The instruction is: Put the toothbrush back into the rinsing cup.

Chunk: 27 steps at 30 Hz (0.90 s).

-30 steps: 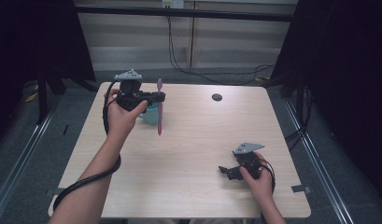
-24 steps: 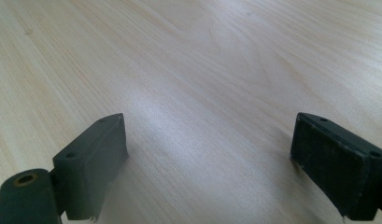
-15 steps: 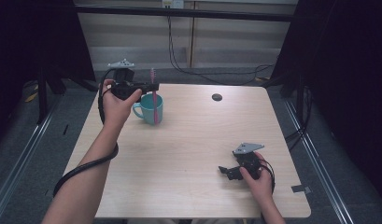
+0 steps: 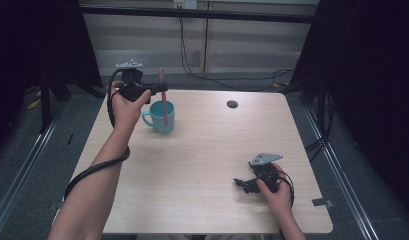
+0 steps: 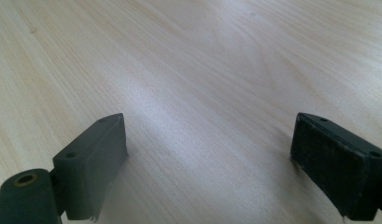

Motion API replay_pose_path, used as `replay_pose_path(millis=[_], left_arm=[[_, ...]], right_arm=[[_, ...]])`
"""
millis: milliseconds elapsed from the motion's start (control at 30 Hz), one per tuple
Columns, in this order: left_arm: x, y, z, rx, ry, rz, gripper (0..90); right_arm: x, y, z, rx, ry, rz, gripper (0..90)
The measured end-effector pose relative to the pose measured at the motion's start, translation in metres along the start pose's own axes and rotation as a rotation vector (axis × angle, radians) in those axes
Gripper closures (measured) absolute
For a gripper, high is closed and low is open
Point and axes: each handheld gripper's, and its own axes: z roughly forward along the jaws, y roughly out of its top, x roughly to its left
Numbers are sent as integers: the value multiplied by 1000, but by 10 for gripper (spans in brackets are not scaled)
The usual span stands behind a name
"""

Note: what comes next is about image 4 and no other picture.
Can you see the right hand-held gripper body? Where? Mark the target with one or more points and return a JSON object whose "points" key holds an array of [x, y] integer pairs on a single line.
{"points": [[267, 173]]}

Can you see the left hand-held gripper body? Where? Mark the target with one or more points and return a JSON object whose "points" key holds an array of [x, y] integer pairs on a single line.
{"points": [[132, 88]]}

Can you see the pink toothbrush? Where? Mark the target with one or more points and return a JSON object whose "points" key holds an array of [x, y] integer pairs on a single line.
{"points": [[164, 106]]}

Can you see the teal cup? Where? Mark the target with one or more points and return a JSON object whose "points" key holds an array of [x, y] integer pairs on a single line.
{"points": [[157, 120]]}

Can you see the person's left hand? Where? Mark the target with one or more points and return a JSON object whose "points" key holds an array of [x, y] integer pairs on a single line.
{"points": [[125, 111]]}

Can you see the person's right hand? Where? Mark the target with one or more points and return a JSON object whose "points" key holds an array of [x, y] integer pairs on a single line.
{"points": [[280, 200]]}

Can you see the dark round table grommet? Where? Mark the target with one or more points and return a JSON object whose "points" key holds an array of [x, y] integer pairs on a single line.
{"points": [[232, 104]]}

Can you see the small black floor object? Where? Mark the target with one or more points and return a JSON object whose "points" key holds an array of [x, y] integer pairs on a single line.
{"points": [[70, 139]]}

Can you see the black metal stand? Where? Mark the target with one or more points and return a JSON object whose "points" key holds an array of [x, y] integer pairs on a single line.
{"points": [[45, 106]]}

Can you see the black horizontal bar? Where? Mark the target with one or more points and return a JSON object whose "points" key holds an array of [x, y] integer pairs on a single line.
{"points": [[225, 14]]}

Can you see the yellow floor object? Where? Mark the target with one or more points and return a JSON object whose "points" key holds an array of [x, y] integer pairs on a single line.
{"points": [[33, 104]]}

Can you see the dark curtain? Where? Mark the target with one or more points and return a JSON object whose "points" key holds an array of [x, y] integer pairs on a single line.
{"points": [[35, 40], [368, 83]]}

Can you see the metal floor rail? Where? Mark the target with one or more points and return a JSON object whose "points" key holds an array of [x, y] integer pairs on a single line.
{"points": [[342, 186], [22, 170]]}

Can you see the white wall socket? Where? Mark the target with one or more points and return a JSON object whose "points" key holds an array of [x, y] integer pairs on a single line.
{"points": [[185, 4]]}

